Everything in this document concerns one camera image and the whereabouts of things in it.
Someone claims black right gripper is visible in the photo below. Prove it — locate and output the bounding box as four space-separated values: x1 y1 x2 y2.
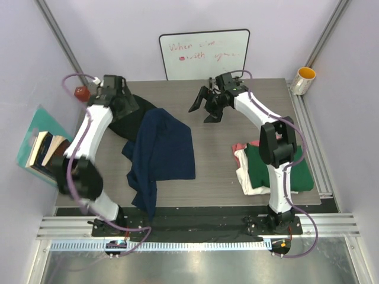
189 86 228 124

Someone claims navy blue t shirt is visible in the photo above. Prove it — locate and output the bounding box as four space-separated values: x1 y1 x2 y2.
122 108 196 221

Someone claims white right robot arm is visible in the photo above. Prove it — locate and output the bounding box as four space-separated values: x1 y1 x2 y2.
189 72 297 234

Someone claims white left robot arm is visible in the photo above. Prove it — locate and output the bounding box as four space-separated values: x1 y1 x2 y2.
52 75 139 236

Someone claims black t shirt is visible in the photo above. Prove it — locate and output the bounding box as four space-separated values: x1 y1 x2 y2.
108 94 156 142

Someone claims small red cube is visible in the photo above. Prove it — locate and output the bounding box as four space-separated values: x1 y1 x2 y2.
74 86 91 102

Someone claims small whiteboard with red writing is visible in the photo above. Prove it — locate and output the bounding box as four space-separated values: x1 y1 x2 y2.
159 29 250 80

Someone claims folded pink t shirt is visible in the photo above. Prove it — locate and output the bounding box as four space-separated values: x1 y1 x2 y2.
231 138 282 165

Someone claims folded white t shirt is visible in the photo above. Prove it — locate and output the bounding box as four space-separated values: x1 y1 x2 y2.
234 149 299 196

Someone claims teal plastic folder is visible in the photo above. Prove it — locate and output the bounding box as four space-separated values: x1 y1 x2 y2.
17 106 73 186

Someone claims brown cover paperback book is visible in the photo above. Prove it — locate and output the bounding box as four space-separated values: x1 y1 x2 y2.
41 135 71 167

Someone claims dark blue paperback book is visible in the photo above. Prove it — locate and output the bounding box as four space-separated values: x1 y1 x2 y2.
25 131 66 185

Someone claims white mug yellow inside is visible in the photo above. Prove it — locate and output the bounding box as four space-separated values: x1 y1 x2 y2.
290 67 316 95

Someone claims folded green t shirt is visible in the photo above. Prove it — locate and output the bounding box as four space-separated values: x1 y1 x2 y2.
245 145 314 192

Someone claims black wire stand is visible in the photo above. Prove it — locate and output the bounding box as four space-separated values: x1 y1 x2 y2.
208 78 220 92

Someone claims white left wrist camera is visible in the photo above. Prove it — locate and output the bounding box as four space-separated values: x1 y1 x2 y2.
92 77 104 87

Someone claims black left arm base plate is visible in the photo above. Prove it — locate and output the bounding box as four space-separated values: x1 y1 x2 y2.
87 218 151 237

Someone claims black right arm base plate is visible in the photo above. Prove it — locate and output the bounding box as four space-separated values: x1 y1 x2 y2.
242 215 303 236

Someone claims white perforated cable tray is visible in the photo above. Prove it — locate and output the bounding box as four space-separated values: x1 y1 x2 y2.
50 239 272 252

